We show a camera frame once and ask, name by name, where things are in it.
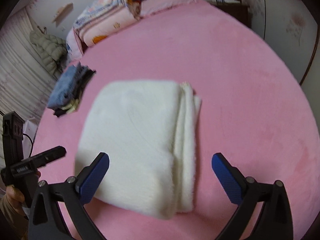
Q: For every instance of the white floral wardrobe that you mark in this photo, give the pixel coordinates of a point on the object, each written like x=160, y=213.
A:
x=289, y=28

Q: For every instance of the white fluffy sweater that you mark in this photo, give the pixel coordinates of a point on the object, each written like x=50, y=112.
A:
x=147, y=128

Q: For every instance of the dark wooden nightstand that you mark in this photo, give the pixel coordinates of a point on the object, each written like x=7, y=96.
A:
x=237, y=10

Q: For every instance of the person's left hand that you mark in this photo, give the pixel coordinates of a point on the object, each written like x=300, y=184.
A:
x=12, y=212

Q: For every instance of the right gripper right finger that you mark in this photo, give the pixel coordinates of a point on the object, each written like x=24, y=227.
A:
x=231, y=179

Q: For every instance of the pink pillow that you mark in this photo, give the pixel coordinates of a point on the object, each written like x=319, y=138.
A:
x=150, y=7

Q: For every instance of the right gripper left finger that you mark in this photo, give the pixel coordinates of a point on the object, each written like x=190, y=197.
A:
x=90, y=177

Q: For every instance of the folded pale yellow garment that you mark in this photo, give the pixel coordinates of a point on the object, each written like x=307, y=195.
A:
x=71, y=106

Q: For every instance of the folded black garment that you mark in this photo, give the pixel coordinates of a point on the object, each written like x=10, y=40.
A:
x=79, y=91

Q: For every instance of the olive puffer jacket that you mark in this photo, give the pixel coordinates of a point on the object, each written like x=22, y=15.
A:
x=51, y=49

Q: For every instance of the folded blue jeans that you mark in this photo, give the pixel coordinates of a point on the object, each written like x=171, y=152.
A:
x=66, y=85

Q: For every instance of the pink bed sheet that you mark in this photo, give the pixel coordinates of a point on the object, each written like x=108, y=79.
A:
x=253, y=112

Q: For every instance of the folded pink patterned quilt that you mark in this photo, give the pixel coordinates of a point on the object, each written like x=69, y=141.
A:
x=105, y=17

